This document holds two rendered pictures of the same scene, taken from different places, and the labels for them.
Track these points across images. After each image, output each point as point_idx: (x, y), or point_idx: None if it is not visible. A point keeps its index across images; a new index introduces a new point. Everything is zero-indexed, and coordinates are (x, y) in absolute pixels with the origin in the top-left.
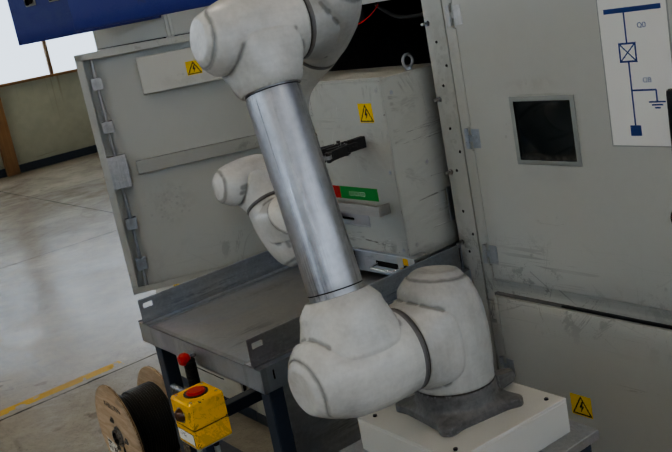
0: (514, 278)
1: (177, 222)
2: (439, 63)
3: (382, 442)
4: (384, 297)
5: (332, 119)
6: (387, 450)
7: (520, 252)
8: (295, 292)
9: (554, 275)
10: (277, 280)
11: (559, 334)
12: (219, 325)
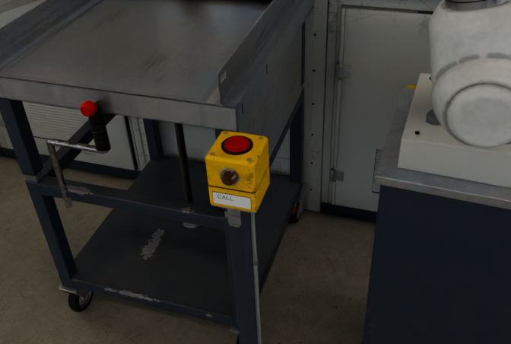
0: None
1: None
2: None
3: (440, 157)
4: (277, 15)
5: None
6: (445, 164)
7: None
8: (150, 20)
9: None
10: (107, 10)
11: (411, 36)
12: (101, 64)
